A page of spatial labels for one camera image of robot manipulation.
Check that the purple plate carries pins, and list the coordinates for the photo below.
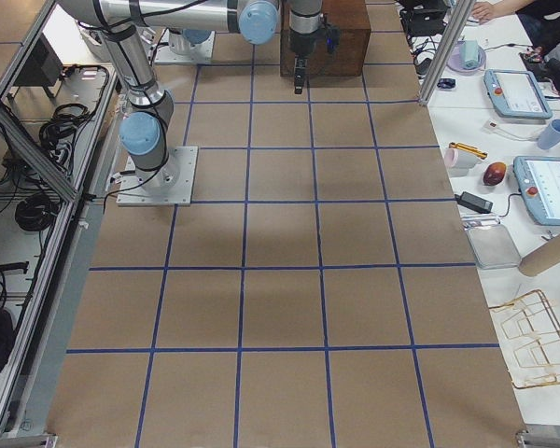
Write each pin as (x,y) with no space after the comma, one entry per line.
(459,64)

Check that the small blue black device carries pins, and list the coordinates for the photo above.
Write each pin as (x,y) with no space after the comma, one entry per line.
(446,83)

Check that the aluminium frame post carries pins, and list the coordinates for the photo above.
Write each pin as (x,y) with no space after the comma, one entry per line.
(453,30)

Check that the dark wooden drawer cabinet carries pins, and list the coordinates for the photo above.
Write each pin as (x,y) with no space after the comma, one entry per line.
(344,31)

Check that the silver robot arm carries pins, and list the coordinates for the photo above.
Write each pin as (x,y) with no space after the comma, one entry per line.
(117,22)
(181,41)

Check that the teal box on plate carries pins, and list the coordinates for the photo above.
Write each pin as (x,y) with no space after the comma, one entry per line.
(469,54)

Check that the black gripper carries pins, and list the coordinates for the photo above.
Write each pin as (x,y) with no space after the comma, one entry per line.
(301,45)

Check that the lower teach pendant tablet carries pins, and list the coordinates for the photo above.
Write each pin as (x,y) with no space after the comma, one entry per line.
(539,184)

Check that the teach pendant tablet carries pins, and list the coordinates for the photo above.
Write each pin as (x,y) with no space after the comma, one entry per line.
(516,94)
(539,184)

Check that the red mango fruit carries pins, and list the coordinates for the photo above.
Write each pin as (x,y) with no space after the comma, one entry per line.
(495,173)

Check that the gold wire rack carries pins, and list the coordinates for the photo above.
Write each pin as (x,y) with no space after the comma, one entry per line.
(528,330)

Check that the upper teach pendant tablet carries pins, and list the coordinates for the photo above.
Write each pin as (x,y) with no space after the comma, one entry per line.
(516,94)

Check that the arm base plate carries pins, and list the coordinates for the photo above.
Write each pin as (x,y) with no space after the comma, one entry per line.
(173,184)
(201,54)

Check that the person's hand on desk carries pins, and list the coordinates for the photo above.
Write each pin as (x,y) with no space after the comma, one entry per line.
(483,11)

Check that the light blue plastic cup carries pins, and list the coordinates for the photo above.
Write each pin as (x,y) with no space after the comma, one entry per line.
(550,135)

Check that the gold metal cylinder tool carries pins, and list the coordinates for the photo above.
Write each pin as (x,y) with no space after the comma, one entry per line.
(470,149)

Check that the cardboard tube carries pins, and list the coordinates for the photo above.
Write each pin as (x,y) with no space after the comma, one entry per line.
(542,258)

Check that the black power adapter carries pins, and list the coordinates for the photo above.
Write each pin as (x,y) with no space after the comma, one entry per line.
(473,202)

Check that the silver metal tray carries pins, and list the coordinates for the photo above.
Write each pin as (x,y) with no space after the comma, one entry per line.
(491,242)

